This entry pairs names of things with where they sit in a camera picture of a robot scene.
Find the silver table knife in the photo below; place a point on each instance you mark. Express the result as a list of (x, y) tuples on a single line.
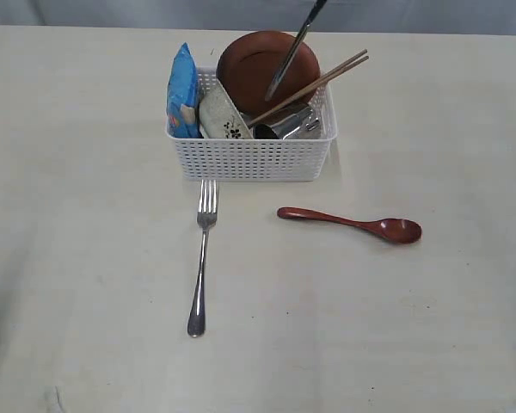
[(280, 73)]

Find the silver metal fork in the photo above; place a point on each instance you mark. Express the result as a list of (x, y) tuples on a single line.
[(207, 216)]

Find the stainless steel cup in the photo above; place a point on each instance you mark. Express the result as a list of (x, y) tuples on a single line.
[(297, 121)]

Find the blue snack bag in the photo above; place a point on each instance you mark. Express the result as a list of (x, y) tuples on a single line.
[(182, 96)]

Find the wooden chopstick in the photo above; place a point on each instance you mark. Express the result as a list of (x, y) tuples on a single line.
[(322, 77), (327, 79)]

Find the lower wooden chopstick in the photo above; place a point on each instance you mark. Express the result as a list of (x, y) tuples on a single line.
[(327, 79)]

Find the upper wooden chopstick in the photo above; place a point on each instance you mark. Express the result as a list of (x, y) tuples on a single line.
[(322, 77)]

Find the white perforated plastic basket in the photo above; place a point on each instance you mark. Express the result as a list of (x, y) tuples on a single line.
[(292, 160)]

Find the white floral ceramic dish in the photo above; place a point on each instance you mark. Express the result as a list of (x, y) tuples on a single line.
[(219, 117)]

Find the brown wooden spoon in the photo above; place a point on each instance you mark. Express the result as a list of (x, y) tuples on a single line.
[(392, 230)]

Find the brown wooden bowl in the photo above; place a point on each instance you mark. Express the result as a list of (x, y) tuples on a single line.
[(247, 66)]

